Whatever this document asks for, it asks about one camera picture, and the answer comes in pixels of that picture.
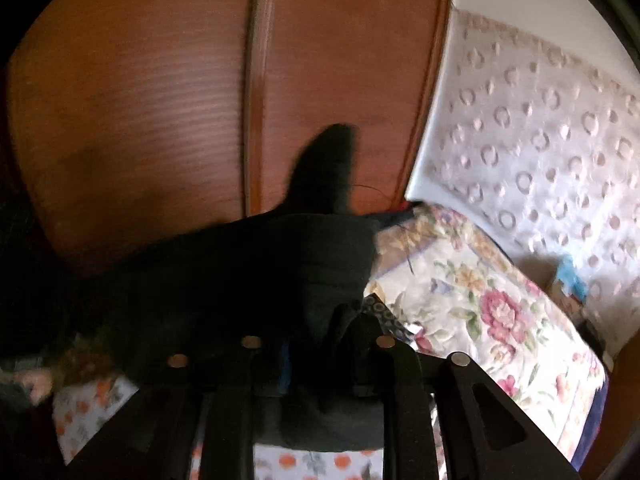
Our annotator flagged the black t-shirt with script logo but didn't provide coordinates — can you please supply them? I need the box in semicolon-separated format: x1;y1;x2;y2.
0;122;417;453

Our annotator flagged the orange fruit print bedsheet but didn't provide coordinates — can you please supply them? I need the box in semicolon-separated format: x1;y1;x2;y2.
52;374;446;480

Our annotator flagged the navy blue blanket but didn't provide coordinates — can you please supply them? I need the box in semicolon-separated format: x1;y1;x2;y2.
570;380;608;470

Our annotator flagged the floral patterned quilt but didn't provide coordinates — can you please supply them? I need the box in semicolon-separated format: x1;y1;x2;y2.
367;205;608;461

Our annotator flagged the blue tissue box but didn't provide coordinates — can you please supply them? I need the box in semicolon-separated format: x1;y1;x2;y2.
547;256;588;325

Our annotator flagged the circle patterned lace curtain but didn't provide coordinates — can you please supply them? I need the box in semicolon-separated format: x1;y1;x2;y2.
406;9;639;354

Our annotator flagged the brown wooden wardrobe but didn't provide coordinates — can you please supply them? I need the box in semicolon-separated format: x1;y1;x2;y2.
6;0;450;266

